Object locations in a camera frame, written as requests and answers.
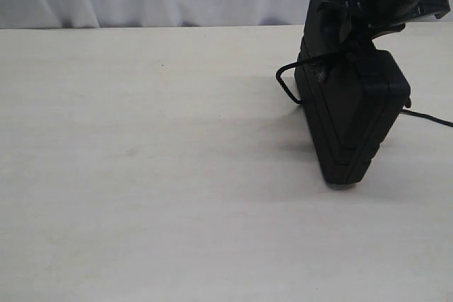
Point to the black plastic case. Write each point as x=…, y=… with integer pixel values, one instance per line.
x=353, y=95

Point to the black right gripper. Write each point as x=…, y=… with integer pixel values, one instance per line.
x=345, y=19

